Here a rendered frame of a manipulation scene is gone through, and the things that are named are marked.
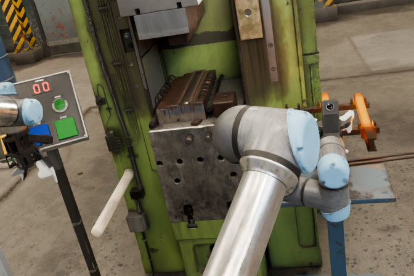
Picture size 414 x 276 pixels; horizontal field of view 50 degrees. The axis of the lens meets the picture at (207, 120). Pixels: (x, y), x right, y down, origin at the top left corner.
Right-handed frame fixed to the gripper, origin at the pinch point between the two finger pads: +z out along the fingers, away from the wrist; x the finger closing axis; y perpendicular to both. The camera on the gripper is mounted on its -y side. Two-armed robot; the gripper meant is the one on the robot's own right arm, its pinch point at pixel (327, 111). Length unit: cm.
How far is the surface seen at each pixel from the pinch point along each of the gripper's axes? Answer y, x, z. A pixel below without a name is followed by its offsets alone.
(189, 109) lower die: 7, -53, 28
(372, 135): 7.0, 12.5, -5.1
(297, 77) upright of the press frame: 3.9, -10.1, 45.4
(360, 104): 8.1, 11.9, 22.3
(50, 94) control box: -10, -103, 14
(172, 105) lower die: 4, -60, 28
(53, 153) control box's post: 15, -110, 14
